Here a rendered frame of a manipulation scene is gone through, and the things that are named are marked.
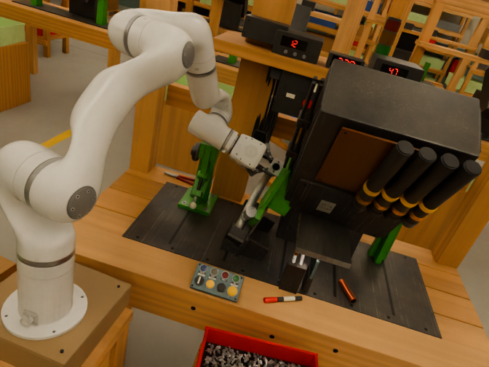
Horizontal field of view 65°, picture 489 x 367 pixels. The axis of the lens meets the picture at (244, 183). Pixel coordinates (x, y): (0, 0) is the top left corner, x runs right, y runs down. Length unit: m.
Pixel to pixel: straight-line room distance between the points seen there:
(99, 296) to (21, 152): 0.45
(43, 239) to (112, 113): 0.30
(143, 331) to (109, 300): 1.14
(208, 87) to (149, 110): 0.56
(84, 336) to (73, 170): 0.43
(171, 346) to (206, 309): 0.98
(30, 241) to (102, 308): 0.29
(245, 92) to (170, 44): 0.68
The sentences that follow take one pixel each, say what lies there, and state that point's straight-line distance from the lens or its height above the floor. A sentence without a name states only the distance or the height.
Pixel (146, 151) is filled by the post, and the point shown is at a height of 0.99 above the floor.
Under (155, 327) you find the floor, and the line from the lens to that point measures 2.28.
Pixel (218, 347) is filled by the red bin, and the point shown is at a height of 0.88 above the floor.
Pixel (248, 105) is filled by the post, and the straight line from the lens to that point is 1.53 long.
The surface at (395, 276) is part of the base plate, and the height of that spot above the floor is 0.90.
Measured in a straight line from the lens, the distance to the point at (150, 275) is 1.25.
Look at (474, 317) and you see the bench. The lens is 1.70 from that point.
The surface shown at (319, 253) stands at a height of 1.13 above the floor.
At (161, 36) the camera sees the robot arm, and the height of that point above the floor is 1.60.
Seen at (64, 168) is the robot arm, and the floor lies 1.36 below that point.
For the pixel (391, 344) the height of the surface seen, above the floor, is 0.90.
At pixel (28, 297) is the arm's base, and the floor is 1.03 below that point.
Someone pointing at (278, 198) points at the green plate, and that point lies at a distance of 1.25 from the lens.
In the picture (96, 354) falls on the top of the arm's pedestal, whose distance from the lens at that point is 1.13.
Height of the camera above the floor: 1.77
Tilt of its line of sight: 29 degrees down
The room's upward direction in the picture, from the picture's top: 15 degrees clockwise
